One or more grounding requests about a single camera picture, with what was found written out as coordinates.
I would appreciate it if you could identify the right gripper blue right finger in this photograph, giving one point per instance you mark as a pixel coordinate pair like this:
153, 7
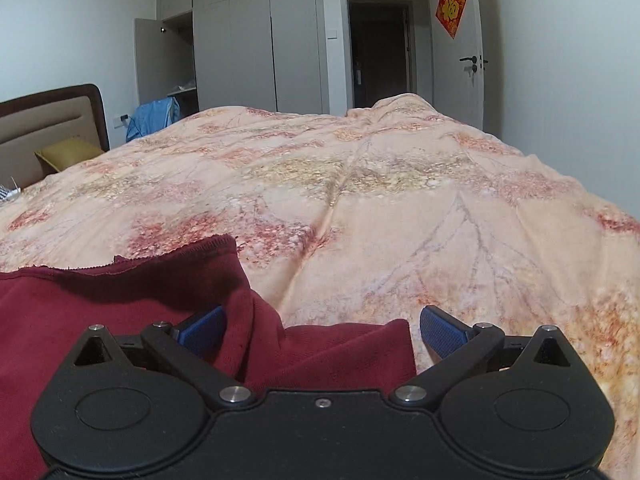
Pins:
443, 333

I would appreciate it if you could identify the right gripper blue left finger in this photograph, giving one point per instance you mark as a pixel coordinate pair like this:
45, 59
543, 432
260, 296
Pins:
202, 332

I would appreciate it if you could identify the dark red sweater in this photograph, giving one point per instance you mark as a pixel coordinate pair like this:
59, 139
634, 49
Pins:
44, 311

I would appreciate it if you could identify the blue clothes pile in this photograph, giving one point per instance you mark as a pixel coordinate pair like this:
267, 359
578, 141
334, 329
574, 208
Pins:
152, 117

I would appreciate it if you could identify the white bedroom door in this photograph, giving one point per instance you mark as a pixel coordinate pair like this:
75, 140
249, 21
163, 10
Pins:
455, 93

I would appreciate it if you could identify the floral peach duvet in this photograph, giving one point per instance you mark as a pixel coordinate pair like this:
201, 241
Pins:
362, 219

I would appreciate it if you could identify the mustard yellow pillow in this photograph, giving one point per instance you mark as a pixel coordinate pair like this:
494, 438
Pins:
57, 157

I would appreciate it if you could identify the checkered blue white pillow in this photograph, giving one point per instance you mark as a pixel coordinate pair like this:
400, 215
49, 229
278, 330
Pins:
9, 190

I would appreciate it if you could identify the brown padded headboard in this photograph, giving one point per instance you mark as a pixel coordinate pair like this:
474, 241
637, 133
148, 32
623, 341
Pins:
30, 124

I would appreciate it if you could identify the open wardrobe door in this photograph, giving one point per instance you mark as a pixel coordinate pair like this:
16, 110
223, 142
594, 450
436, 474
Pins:
149, 60

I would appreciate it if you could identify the grey built-in wardrobe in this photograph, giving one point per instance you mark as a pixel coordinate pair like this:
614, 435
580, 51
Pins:
258, 53

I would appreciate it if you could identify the red fu door decoration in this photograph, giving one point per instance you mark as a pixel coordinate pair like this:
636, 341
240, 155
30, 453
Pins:
449, 14

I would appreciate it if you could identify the black door handle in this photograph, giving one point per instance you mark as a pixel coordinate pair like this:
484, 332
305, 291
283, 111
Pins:
473, 64

